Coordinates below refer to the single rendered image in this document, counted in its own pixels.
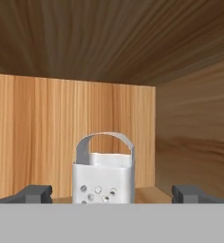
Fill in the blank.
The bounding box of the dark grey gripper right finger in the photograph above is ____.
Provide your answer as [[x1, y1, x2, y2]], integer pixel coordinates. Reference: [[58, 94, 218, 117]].
[[171, 184, 224, 204]]

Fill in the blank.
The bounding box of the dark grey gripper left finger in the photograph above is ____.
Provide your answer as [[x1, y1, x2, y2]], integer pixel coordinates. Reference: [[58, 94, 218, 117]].
[[0, 184, 53, 204]]

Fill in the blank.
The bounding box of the silver metal cheese grater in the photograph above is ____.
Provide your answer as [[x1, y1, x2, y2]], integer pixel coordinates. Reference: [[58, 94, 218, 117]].
[[72, 131, 137, 204]]

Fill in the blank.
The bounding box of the wooden cabinet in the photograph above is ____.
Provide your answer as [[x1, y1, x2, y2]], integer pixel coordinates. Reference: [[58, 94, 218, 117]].
[[0, 0, 224, 204]]

